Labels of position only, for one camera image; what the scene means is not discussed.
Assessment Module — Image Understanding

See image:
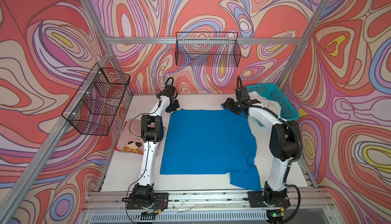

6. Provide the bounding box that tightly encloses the blue t shirt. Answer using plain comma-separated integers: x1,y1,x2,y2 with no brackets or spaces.
160,109,262,191

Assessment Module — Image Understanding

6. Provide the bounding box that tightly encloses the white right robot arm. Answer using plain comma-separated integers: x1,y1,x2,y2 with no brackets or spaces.
223,76,302,224

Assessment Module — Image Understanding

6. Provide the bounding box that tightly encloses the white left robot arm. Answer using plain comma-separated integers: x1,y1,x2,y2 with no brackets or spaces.
122,77,180,210

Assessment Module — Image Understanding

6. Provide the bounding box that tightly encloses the teal plastic basket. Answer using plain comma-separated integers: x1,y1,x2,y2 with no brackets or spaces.
246,83,299,121

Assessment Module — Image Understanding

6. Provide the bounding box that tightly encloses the white crumpled t shirt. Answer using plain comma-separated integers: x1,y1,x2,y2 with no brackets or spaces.
248,91,281,116

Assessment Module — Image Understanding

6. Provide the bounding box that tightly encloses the pink folded t shirt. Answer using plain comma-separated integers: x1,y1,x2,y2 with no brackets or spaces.
115,119,167,156

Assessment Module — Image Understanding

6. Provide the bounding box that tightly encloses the black wire basket back wall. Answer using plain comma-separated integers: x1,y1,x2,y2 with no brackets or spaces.
175,31,242,67

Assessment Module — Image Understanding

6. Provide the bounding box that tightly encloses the black wire basket wall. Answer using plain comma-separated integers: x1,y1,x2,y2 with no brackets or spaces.
62,64,130,136
175,31,242,67

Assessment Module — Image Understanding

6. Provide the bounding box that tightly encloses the aluminium corner frame post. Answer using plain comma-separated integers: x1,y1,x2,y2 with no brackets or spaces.
71,0,135,98

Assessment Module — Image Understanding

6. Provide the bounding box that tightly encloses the aluminium horizontal frame bar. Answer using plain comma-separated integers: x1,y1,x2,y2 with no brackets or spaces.
105,37,303,45

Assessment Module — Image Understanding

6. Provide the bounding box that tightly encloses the black wire basket left wall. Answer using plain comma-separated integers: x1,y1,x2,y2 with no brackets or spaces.
62,64,130,136

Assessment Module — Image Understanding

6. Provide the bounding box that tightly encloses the aluminium right frame post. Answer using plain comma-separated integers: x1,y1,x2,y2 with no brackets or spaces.
276,0,331,90

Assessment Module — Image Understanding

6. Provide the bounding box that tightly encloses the aluminium left diagonal frame bar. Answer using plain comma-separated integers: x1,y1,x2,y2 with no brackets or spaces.
1,51,113,224

